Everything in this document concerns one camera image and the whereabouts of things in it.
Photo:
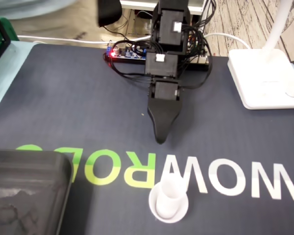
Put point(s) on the white plastic tube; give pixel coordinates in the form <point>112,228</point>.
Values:
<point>171,195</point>

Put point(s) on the servo driver board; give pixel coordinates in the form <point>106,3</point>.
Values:
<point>203,60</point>

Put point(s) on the black chair back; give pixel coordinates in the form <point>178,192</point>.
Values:
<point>110,12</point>

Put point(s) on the person in light blue shirt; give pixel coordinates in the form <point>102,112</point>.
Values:
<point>27,9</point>

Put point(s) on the black plastic tray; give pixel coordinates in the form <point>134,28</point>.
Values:
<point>27,195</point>

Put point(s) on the white lamp neck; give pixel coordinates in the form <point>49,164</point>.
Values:
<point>274,31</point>

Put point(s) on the white round plastic dish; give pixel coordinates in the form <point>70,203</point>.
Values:
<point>171,221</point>

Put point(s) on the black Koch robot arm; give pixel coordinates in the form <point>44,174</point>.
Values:
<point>170,27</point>

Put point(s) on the dark mat with WOWROBO print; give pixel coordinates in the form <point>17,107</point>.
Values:
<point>63,110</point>

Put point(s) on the black frame stand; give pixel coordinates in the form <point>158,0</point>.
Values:
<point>3,46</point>

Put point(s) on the blue circuit board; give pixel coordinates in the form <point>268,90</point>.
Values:
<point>127,54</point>

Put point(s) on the white shelf furniture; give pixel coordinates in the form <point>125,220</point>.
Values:
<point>137,3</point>

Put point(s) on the black gripper servo housing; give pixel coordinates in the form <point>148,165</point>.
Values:
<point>166,90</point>

